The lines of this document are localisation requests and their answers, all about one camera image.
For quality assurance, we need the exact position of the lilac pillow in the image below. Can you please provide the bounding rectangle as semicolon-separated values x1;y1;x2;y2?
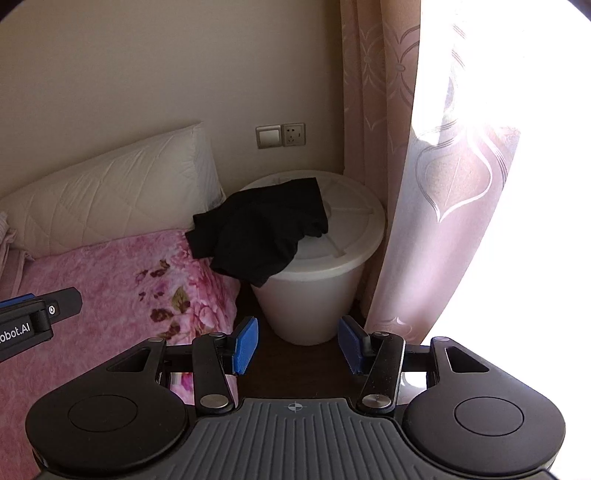
0;211;34;296

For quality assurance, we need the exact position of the sheer patterned curtain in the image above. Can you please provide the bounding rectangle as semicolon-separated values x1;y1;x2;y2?
365;0;591;347

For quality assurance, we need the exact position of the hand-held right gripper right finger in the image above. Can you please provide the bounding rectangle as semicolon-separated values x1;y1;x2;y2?
338;315;491;413

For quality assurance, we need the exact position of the wall light switch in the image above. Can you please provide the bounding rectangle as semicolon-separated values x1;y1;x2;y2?
256;124;282;150

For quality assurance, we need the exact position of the white quilted pillow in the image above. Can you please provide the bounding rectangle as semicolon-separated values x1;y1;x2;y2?
0;121;227;257

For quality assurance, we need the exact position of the pink patterned curtain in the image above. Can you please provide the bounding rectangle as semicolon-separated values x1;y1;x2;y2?
339;0;423;324

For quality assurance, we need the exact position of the black garment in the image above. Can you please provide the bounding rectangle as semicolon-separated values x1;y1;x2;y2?
185;178;330;288

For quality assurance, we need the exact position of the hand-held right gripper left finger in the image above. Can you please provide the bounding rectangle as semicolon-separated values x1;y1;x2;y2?
107;316;259;415

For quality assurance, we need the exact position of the white bucket lid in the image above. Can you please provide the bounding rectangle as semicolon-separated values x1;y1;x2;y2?
238;170;387;278

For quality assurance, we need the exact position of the pink floral blanket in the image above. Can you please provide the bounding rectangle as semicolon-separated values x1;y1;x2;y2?
0;228;243;476

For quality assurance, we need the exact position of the white wall socket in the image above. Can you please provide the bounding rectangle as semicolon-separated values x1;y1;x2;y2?
281;122;307;147

